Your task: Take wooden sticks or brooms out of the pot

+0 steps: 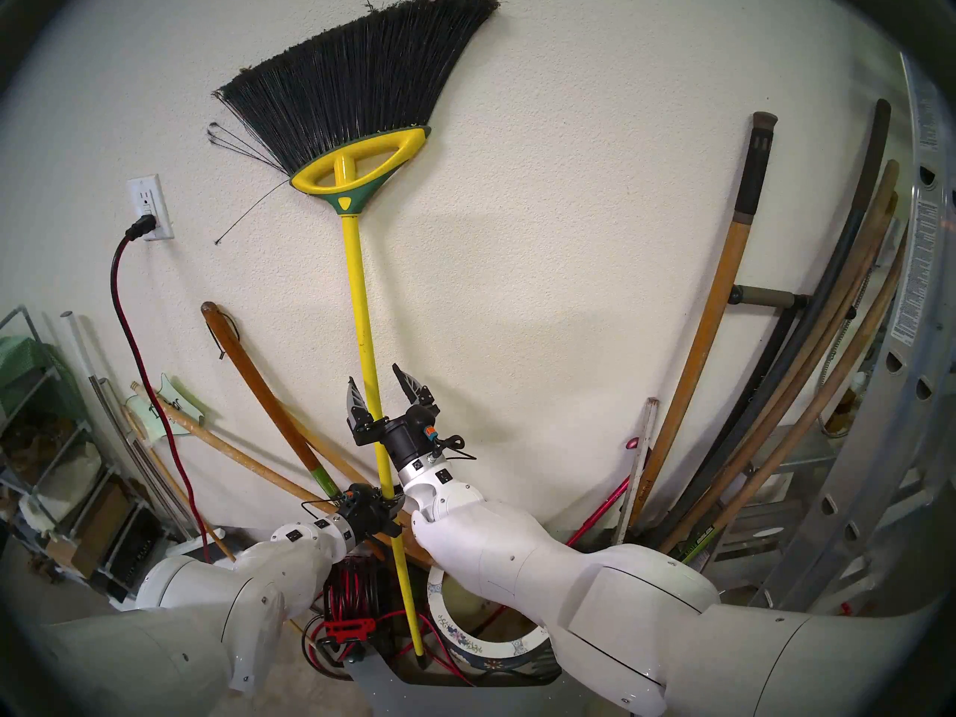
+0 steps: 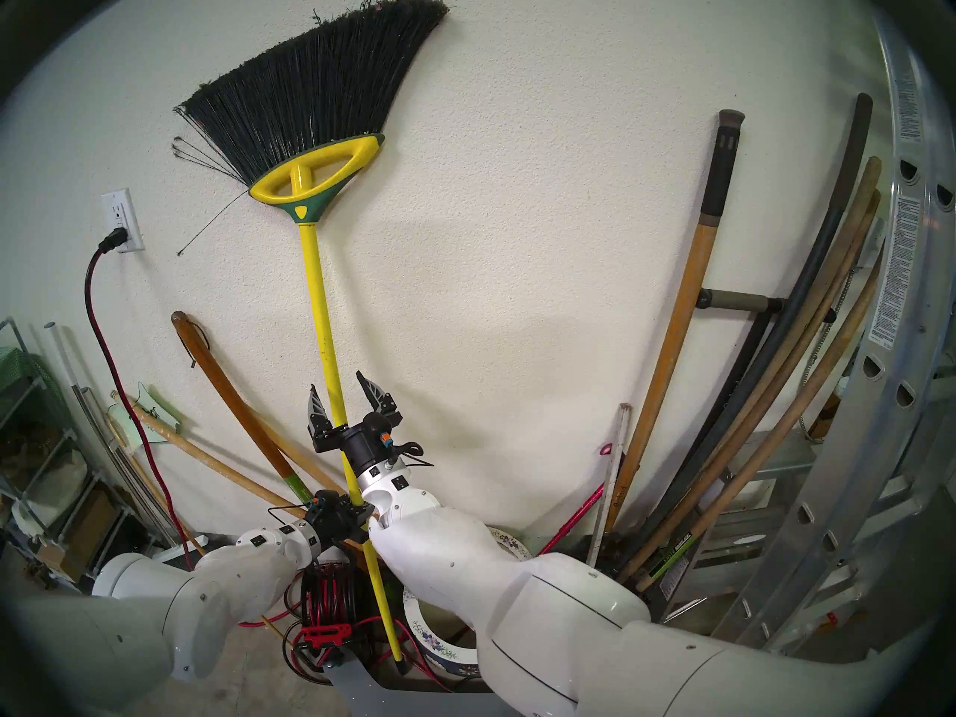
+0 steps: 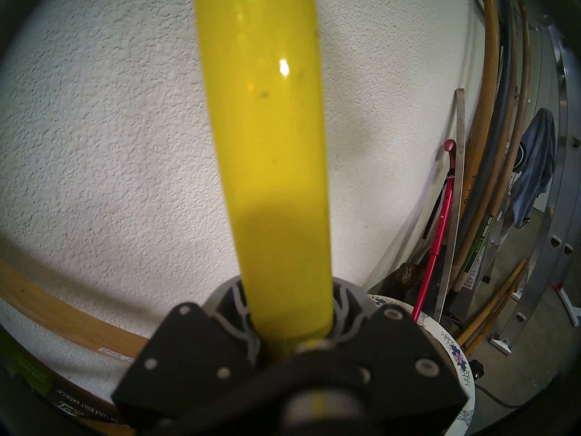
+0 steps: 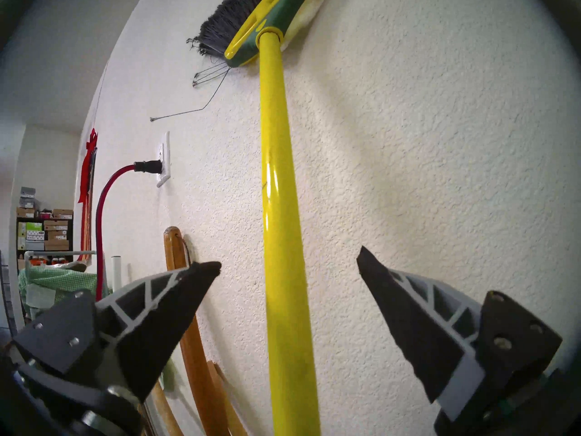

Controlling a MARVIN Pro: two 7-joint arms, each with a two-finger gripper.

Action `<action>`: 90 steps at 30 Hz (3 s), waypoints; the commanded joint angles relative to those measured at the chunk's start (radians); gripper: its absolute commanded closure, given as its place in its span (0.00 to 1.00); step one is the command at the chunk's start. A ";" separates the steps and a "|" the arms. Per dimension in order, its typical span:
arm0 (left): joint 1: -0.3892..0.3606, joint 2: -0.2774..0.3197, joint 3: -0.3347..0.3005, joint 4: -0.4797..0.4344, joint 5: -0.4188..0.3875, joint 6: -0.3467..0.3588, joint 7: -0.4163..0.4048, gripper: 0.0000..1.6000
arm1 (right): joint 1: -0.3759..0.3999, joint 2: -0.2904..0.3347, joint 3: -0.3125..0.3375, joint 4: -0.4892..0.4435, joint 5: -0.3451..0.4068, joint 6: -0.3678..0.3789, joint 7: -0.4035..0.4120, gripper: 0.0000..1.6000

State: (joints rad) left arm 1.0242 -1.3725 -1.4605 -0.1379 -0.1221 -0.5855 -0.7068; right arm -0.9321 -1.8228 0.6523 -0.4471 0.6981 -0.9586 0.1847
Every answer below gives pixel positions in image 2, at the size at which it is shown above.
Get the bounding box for grey metal step ladder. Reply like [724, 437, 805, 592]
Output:
[657, 417, 927, 619]

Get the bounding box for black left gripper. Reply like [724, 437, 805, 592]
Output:
[310, 490, 374, 552]

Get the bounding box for plain wooden tool handle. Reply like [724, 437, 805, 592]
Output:
[642, 191, 884, 574]
[635, 158, 884, 571]

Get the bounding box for white wall outlet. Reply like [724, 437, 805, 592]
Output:
[101, 189, 144, 253]

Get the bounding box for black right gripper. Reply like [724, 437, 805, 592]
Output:
[305, 370, 405, 476]

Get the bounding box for white plastic pipe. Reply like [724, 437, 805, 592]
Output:
[43, 321, 131, 477]

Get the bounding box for wooden handle green black label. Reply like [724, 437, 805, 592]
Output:
[639, 251, 886, 591]

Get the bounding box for white floral porcelain pot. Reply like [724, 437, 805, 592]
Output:
[402, 525, 535, 679]

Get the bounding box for thin metal rods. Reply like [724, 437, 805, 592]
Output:
[73, 385, 180, 544]

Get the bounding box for yellow broom black bristles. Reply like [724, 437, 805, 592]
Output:
[173, 0, 450, 675]

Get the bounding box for dark grey curved handle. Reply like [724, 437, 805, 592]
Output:
[631, 93, 875, 556]

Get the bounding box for aluminium extension ladder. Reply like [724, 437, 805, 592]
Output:
[713, 6, 956, 653]

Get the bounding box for black shaft tool olive grip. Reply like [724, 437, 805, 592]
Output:
[672, 288, 789, 492]

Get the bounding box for wire shelf rack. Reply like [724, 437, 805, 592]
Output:
[0, 318, 102, 582]

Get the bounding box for black cable reel red cord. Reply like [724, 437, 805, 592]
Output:
[282, 553, 389, 683]

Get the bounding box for dark brown wooden handle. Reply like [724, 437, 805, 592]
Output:
[170, 311, 314, 503]

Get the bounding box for wooden handle black grip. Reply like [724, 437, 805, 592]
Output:
[603, 109, 746, 536]

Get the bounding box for long light wooden stick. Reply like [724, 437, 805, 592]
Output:
[111, 391, 311, 518]

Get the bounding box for grey wooden slat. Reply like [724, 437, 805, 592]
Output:
[585, 403, 633, 568]

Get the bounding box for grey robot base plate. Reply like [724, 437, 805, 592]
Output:
[327, 662, 486, 717]

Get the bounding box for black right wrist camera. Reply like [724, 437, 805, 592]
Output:
[373, 428, 425, 462]

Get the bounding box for pale green plastic tool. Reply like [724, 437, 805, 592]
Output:
[111, 382, 181, 449]

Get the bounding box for pink metal stick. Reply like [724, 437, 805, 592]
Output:
[538, 443, 615, 558]

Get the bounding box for red black power cord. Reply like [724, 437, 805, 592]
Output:
[84, 229, 196, 567]

